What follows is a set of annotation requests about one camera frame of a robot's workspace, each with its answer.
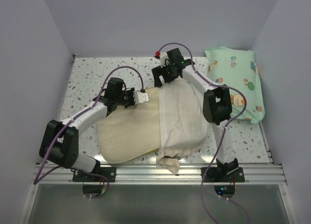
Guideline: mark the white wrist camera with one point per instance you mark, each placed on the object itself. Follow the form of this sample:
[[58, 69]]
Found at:
[[162, 57], [140, 97]]

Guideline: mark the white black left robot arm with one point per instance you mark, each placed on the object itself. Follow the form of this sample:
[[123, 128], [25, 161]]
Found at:
[[60, 143]]

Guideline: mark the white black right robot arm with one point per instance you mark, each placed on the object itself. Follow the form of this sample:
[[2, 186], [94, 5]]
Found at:
[[217, 107]]

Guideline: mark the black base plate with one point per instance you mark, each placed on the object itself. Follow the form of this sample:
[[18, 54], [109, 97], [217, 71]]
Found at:
[[223, 172], [99, 174]]

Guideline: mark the aluminium front rail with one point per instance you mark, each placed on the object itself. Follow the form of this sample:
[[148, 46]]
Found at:
[[191, 174]]

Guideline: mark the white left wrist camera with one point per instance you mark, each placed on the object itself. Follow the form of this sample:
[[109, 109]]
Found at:
[[140, 97]]

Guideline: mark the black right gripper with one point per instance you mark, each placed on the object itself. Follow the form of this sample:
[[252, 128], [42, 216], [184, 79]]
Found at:
[[158, 71]]

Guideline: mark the white pillowcase with cream ruffle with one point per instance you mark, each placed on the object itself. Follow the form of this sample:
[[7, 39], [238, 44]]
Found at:
[[183, 128]]

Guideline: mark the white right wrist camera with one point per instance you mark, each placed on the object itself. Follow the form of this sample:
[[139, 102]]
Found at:
[[162, 57]]

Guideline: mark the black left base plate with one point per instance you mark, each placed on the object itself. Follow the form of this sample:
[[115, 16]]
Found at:
[[99, 174]]

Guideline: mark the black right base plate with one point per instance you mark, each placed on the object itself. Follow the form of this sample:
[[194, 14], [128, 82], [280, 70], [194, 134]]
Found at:
[[223, 172]]

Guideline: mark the cream yellow dotted pillow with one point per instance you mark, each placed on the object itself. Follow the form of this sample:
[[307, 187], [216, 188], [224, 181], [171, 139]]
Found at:
[[128, 133]]

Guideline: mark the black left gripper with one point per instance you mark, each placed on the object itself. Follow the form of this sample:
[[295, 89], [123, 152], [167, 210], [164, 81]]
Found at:
[[131, 91]]

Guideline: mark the green cartoon print pillow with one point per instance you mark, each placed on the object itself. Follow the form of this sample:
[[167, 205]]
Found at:
[[238, 69]]

